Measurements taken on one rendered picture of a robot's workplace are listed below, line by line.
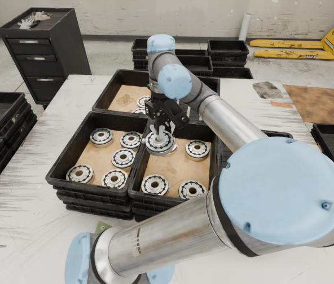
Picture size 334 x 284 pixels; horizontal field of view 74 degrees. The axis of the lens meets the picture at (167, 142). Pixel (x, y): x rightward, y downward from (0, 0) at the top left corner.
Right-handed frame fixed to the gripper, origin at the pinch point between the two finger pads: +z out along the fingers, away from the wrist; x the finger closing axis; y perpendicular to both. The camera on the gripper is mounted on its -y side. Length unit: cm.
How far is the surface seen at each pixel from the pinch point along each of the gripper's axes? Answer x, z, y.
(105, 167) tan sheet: 19.9, 16.2, 16.4
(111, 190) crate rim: 26.2, 6.2, -1.7
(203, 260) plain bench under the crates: 13.0, 29.2, -33.8
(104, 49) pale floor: -130, 99, 292
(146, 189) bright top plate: 15.1, 13.4, -5.4
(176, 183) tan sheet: 3.6, 16.2, -9.7
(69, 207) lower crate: 39, 27, 17
